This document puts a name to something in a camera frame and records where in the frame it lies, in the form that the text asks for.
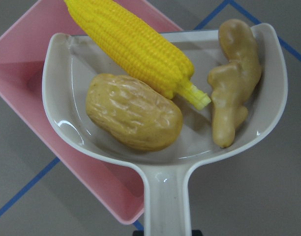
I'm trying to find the toy potato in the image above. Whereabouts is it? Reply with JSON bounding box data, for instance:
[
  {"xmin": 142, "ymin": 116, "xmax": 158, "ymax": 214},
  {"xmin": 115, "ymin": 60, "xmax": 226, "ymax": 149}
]
[{"xmin": 86, "ymin": 74, "xmax": 183, "ymax": 151}]

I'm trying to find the yellow toy corn cob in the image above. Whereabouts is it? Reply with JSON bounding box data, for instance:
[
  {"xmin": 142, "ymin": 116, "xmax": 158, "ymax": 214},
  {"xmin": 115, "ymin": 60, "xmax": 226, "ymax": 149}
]
[{"xmin": 65, "ymin": 0, "xmax": 211, "ymax": 110}]

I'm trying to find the beige plastic dustpan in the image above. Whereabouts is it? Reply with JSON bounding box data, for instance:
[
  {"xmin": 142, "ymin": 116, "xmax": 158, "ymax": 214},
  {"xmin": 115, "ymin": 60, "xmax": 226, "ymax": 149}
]
[{"xmin": 42, "ymin": 23, "xmax": 288, "ymax": 236}]

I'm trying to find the pink plastic bin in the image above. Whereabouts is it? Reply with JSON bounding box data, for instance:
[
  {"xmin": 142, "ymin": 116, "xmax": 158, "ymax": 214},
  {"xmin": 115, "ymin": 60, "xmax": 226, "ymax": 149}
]
[{"xmin": 0, "ymin": 0, "xmax": 184, "ymax": 225}]

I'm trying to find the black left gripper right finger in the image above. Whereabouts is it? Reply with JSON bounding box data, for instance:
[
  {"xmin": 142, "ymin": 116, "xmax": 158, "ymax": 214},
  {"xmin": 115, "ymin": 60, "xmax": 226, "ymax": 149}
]
[{"xmin": 191, "ymin": 230, "xmax": 202, "ymax": 236}]

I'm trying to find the toy ginger root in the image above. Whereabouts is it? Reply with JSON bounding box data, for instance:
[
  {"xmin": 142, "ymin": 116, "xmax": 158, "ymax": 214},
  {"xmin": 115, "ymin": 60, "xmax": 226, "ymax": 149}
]
[{"xmin": 208, "ymin": 19, "xmax": 262, "ymax": 148}]

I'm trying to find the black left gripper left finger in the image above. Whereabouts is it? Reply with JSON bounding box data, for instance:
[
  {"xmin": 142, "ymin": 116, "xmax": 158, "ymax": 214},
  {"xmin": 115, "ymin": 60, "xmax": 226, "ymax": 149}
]
[{"xmin": 132, "ymin": 230, "xmax": 144, "ymax": 236}]

